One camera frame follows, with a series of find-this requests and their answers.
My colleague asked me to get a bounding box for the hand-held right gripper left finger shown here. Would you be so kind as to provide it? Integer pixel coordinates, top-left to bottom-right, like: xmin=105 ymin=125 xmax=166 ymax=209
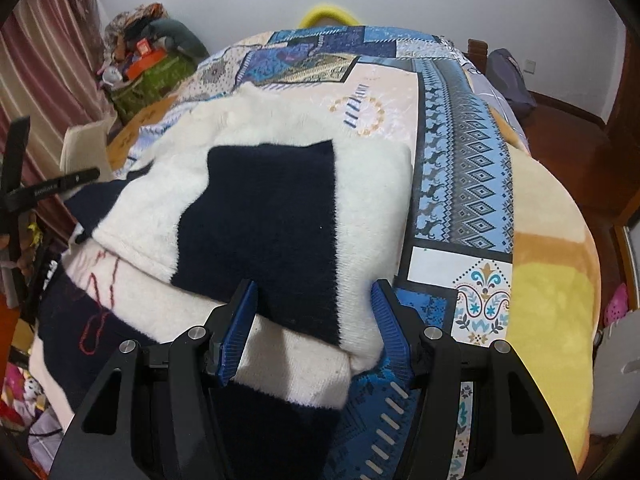
xmin=50 ymin=279 xmax=259 ymax=480

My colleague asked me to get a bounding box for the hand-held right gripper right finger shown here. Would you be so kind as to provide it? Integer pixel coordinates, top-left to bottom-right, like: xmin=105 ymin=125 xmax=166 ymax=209
xmin=371 ymin=278 xmax=579 ymax=480

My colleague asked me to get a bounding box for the white and navy fuzzy sweater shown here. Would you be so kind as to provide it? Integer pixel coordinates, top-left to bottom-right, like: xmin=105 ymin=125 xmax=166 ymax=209
xmin=30 ymin=82 xmax=417 ymax=480

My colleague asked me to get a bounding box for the yellow and orange fleece blanket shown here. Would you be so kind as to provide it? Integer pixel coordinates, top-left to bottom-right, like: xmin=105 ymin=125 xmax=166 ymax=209
xmin=470 ymin=62 xmax=602 ymax=476

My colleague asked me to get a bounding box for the blue patterned quilt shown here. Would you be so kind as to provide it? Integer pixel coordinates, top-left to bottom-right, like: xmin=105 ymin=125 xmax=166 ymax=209
xmin=107 ymin=25 xmax=532 ymax=480

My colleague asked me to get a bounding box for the white bag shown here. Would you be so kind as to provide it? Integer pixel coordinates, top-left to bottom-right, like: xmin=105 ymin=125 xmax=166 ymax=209
xmin=589 ymin=310 xmax=637 ymax=439

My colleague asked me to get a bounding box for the pink slipper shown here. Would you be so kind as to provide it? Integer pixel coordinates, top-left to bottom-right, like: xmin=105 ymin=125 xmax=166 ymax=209
xmin=603 ymin=282 xmax=629 ymax=329

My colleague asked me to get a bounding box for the pile of plush toys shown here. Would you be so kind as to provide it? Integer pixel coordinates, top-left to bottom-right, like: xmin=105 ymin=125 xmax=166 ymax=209
xmin=0 ymin=357 xmax=53 ymax=433

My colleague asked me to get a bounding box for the beige cardboard box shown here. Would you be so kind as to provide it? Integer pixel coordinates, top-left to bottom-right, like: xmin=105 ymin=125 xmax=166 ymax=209
xmin=60 ymin=109 xmax=122 ymax=182

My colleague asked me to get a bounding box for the green patterned cloth bundle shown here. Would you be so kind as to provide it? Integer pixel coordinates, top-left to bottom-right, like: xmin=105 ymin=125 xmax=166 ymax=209
xmin=111 ymin=52 xmax=197 ymax=123

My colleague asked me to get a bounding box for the grey purple backpack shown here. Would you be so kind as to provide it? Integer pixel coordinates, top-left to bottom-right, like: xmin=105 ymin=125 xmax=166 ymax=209
xmin=485 ymin=48 xmax=539 ymax=122

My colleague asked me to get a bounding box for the black tripod stand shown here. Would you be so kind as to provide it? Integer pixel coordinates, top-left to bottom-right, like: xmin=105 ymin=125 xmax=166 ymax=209
xmin=0 ymin=116 xmax=100 ymax=326

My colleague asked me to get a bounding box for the orange box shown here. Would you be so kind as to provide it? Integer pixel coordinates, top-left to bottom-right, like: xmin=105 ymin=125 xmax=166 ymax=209
xmin=127 ymin=39 xmax=168 ymax=80

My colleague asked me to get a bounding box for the dark green stuffed bag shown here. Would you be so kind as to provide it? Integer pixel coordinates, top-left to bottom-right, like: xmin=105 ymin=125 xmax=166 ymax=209
xmin=150 ymin=19 xmax=211 ymax=61

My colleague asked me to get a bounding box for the yellow hoop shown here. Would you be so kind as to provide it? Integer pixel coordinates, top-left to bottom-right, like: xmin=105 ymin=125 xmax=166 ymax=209
xmin=299 ymin=4 xmax=359 ymax=28

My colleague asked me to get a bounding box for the pink striped curtain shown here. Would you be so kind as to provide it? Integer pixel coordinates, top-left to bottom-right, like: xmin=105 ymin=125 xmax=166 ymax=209
xmin=0 ymin=0 xmax=117 ymax=241

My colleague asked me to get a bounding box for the wooden bed post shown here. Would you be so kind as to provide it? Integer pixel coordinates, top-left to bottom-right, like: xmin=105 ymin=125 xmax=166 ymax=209
xmin=467 ymin=37 xmax=491 ymax=69

